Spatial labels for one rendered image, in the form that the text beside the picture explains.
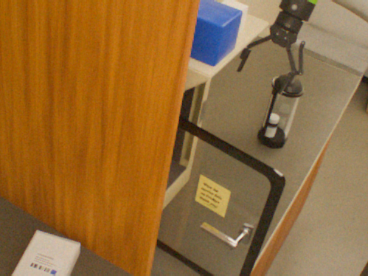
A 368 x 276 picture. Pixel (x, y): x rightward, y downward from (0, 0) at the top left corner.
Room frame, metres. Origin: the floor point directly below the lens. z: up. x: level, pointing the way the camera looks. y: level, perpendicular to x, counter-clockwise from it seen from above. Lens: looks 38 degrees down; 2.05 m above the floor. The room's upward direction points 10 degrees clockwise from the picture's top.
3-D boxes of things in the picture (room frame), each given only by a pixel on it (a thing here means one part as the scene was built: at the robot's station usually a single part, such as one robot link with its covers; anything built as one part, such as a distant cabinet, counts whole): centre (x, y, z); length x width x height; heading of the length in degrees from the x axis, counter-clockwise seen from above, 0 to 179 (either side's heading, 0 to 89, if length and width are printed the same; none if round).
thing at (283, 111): (1.49, -0.32, 1.06); 0.11 x 0.11 x 0.21
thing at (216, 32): (0.98, -0.02, 1.56); 0.10 x 0.10 x 0.09; 67
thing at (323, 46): (3.60, -1.00, 0.17); 0.60 x 0.42 x 0.33; 65
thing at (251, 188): (0.85, -0.09, 1.19); 0.30 x 0.01 x 0.40; 60
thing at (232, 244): (0.79, -0.13, 1.20); 0.10 x 0.05 x 0.03; 60
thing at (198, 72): (1.05, -0.05, 1.46); 0.32 x 0.12 x 0.10; 157
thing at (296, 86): (1.49, -0.32, 1.18); 0.09 x 0.09 x 0.07
